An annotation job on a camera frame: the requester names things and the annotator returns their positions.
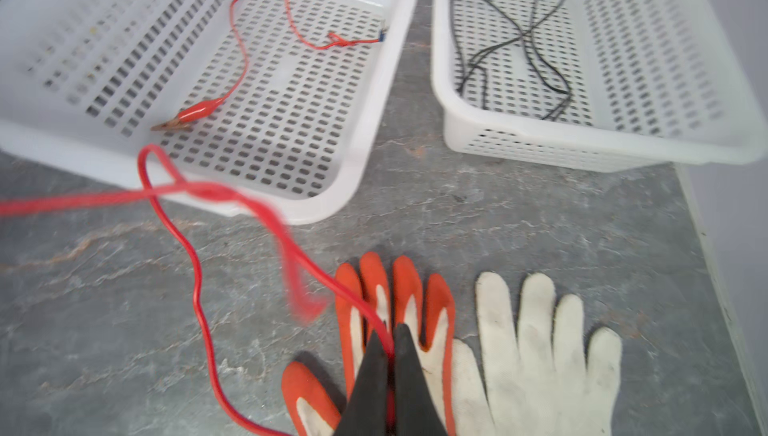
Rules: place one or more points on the white plastic basket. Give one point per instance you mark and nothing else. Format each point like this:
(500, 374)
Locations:
(281, 99)
(595, 85)

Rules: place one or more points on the middle white plastic basket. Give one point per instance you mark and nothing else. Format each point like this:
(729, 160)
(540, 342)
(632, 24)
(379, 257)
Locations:
(281, 99)

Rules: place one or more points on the right white plastic basket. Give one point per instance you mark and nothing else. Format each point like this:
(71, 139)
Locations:
(595, 85)

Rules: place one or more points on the orange coated work glove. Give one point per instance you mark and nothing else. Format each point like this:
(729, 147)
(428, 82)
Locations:
(396, 296)

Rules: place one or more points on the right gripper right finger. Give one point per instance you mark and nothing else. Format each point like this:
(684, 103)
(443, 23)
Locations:
(415, 413)

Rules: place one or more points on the white yellow-cuffed work glove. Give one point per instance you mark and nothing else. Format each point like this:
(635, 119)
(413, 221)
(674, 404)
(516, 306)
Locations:
(538, 372)

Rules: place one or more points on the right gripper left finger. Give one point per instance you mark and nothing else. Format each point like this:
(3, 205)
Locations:
(367, 409)

